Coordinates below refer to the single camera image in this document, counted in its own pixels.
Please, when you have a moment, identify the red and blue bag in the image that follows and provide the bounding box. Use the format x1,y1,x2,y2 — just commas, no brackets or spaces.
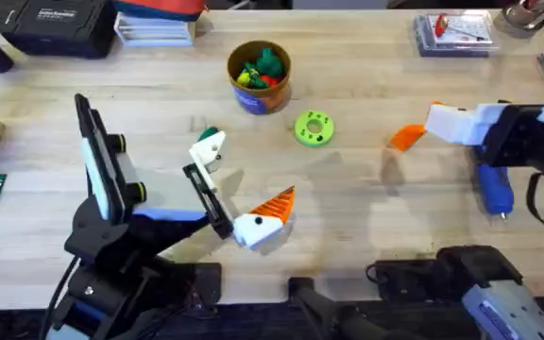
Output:
111,0,208,23

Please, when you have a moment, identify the black rail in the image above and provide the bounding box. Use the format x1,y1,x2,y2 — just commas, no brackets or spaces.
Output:
0,296,544,340

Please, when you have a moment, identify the clear box of tools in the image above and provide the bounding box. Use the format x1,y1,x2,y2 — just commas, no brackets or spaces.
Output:
412,10,501,59

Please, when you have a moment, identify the black hard case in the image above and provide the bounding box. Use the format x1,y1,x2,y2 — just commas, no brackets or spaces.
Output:
1,0,118,60

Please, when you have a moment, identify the black mast foot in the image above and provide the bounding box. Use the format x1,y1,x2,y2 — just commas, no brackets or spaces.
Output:
287,276,424,340

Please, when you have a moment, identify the green disc with holes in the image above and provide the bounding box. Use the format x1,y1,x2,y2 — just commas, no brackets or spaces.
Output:
293,109,336,148

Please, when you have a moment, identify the left wrist upright plate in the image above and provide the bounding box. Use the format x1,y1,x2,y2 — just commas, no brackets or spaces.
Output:
74,93,128,224

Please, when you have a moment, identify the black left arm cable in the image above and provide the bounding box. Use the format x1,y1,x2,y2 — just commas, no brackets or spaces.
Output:
39,254,82,340

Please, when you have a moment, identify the brown tub of toys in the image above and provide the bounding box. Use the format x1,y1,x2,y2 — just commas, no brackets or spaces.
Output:
226,39,294,116

